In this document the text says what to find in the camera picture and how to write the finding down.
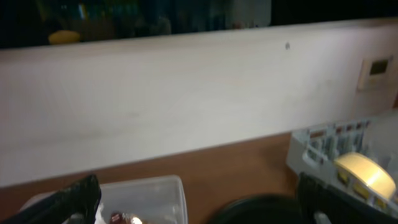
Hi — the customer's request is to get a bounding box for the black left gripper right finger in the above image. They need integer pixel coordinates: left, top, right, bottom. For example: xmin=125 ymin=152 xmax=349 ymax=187
xmin=297 ymin=172 xmax=397 ymax=224

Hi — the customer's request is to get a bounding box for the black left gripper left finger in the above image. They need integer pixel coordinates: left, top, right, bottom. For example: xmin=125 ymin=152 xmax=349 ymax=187
xmin=2 ymin=174 xmax=101 ymax=224

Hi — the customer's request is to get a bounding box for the white paper napkin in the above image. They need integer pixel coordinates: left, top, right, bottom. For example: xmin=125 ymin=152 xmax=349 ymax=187
xmin=62 ymin=203 xmax=106 ymax=224

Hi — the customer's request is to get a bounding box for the gold coffee sachet wrapper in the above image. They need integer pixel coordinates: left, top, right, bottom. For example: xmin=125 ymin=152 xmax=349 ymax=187
xmin=109 ymin=212 xmax=147 ymax=224

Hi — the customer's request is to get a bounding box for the grey dishwasher rack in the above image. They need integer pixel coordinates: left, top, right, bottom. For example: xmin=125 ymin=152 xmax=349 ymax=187
xmin=286 ymin=110 xmax=397 ymax=217

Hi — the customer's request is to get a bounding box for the round black tray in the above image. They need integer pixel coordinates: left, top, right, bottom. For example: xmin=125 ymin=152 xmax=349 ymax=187
xmin=207 ymin=194 xmax=304 ymax=224

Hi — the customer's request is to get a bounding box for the clear plastic bin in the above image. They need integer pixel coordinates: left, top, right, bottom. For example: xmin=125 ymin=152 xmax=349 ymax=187
xmin=20 ymin=175 xmax=188 ymax=224

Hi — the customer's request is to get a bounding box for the wall thermostat panel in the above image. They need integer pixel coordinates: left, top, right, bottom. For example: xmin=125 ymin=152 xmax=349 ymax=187
xmin=357 ymin=56 xmax=394 ymax=91

